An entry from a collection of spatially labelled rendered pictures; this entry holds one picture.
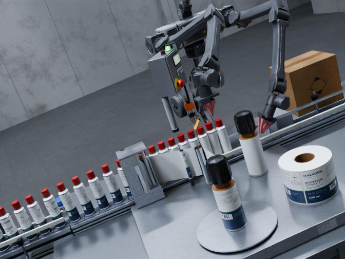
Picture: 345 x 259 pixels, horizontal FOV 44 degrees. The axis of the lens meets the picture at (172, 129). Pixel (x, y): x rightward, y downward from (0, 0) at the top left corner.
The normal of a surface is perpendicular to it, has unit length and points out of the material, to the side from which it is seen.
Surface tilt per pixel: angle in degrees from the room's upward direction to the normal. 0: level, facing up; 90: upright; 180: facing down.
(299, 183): 90
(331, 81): 90
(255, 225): 0
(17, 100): 90
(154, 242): 0
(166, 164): 90
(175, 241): 0
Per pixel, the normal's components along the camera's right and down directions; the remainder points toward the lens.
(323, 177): 0.34, 0.22
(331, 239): -0.31, -0.89
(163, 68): -0.33, 0.43
